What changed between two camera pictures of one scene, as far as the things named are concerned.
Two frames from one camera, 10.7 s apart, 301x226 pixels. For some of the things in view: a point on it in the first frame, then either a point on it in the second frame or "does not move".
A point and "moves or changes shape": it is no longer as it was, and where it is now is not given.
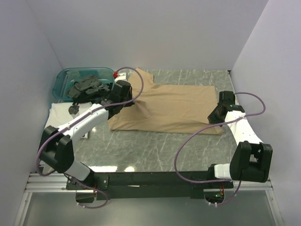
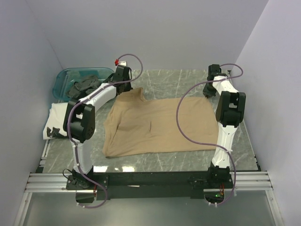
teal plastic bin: [67, 76] does not move
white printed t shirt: [59, 115] does not move
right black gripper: [212, 118] -> [206, 92]
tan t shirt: [167, 108] moves or changes shape
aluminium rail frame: [57, 183] does not move
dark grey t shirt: [89, 90] does not move
